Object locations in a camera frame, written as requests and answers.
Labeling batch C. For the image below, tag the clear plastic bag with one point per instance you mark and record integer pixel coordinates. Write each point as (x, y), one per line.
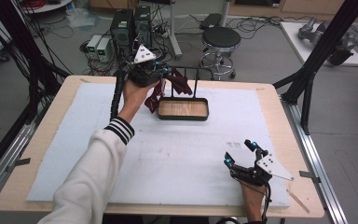
(82, 17)

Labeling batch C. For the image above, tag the grey metal bracket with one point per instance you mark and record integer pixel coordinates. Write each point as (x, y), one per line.
(309, 176)
(18, 164)

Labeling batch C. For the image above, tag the white foam mat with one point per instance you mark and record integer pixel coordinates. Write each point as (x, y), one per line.
(180, 149)

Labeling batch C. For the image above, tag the white desk leg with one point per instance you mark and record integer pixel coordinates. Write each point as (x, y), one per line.
(174, 37)

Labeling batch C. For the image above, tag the large black computer tower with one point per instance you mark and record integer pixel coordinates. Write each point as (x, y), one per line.
(121, 31)

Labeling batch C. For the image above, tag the aluminium table rail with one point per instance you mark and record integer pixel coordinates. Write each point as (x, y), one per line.
(315, 161)
(6, 158)

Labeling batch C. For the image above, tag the black metal frame stand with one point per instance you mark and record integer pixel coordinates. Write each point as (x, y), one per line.
(320, 53)
(28, 56)

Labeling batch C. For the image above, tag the black rack with wooden tray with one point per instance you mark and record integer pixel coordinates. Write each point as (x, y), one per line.
(183, 108)

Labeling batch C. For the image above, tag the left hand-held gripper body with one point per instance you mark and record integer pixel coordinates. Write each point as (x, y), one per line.
(143, 74)

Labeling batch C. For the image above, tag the person's left hand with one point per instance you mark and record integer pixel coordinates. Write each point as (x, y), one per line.
(135, 99)

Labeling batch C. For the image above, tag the white floor board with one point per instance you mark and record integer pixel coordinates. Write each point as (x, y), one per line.
(295, 40)

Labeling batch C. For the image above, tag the dark red striped bow tie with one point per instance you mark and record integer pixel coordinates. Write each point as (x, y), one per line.
(181, 84)

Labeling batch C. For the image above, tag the black round stool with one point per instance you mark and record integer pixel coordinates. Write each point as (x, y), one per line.
(221, 37)

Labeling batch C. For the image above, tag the white power supply box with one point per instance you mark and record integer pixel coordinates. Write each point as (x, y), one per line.
(93, 45)
(104, 49)

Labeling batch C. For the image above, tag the slim black computer tower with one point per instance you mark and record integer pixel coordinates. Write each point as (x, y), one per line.
(143, 25)

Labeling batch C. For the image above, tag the person's right hand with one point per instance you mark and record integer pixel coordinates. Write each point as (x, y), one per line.
(253, 201)

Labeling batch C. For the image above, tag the round white table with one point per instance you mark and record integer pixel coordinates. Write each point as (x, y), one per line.
(48, 5)

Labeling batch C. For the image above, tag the flat black box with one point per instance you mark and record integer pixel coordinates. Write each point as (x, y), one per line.
(210, 21)

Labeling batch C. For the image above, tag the thin wooden stick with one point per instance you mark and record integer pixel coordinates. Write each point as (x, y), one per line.
(298, 201)

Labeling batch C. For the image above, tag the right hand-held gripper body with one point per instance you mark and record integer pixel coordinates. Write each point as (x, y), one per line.
(265, 167)

